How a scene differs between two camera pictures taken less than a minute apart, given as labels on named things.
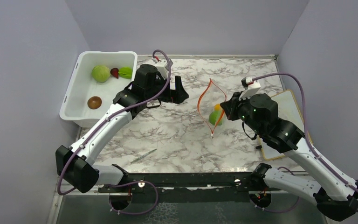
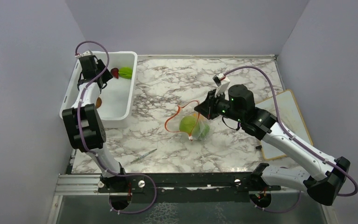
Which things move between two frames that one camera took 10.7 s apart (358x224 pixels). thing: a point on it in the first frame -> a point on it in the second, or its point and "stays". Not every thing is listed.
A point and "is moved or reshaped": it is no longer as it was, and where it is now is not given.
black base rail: [185, 187] stays
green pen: [143, 156] stays
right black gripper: [230, 106] -> [210, 101]
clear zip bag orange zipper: [209, 105] is moved or reshaped
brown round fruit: [94, 102] stays
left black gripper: [177, 96] -> [106, 76]
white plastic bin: [81, 86] stays
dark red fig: [114, 72] stays
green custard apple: [214, 116] is moved or reshaped
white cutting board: [287, 109] stays
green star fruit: [125, 72] stays
